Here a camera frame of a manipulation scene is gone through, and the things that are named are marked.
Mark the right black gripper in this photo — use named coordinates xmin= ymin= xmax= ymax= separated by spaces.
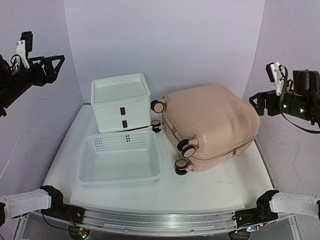
xmin=249 ymin=89 xmax=311 ymax=121

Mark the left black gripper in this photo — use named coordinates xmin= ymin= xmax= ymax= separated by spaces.
xmin=0 ymin=54 xmax=65 ymax=108

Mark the pink hard-shell suitcase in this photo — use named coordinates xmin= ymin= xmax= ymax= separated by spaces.
xmin=150 ymin=84 xmax=261 ymax=175

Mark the white plastic drawer unit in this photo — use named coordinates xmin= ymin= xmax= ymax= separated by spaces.
xmin=90 ymin=73 xmax=151 ymax=133

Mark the white perforated plastic basket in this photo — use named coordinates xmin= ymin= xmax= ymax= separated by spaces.
xmin=76 ymin=130 xmax=164 ymax=188

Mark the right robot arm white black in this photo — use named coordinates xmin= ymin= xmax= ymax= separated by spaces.
xmin=232 ymin=62 xmax=320 ymax=232

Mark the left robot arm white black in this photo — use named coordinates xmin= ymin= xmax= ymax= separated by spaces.
xmin=0 ymin=55 xmax=85 ymax=224

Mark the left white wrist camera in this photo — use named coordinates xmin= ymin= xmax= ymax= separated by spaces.
xmin=15 ymin=31 xmax=33 ymax=69

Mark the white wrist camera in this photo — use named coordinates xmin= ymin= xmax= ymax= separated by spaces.
xmin=15 ymin=31 xmax=33 ymax=69
xmin=265 ymin=62 xmax=286 ymax=96

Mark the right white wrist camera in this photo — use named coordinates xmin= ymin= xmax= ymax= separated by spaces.
xmin=265 ymin=62 xmax=286 ymax=96

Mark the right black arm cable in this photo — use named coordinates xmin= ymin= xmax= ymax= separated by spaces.
xmin=281 ymin=112 xmax=320 ymax=134

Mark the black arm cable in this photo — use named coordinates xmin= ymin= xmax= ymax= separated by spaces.
xmin=41 ymin=213 xmax=78 ymax=232
xmin=281 ymin=112 xmax=320 ymax=134

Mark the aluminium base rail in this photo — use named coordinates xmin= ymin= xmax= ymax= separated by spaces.
xmin=14 ymin=208 xmax=305 ymax=240

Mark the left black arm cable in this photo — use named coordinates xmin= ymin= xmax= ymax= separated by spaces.
xmin=41 ymin=213 xmax=78 ymax=232

